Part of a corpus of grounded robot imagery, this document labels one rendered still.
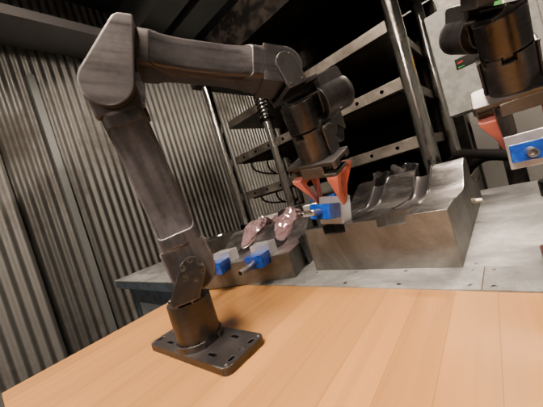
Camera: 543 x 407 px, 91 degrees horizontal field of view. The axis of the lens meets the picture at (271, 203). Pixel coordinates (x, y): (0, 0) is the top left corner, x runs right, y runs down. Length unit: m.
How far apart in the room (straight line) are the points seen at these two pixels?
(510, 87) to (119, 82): 0.52
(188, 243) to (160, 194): 0.08
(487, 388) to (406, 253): 0.25
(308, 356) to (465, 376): 0.15
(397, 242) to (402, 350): 0.21
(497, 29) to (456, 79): 0.85
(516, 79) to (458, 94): 0.82
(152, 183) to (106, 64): 0.16
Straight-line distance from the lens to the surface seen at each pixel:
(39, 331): 2.06
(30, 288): 2.03
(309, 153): 0.47
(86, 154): 2.34
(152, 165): 0.40
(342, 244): 0.54
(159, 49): 0.45
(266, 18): 1.60
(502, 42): 0.50
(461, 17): 0.56
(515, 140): 0.59
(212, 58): 0.46
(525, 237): 0.60
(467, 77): 1.33
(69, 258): 2.18
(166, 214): 0.39
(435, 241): 0.48
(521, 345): 0.34
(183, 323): 0.41
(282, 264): 0.58
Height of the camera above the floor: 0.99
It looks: 2 degrees down
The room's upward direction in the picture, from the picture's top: 17 degrees counter-clockwise
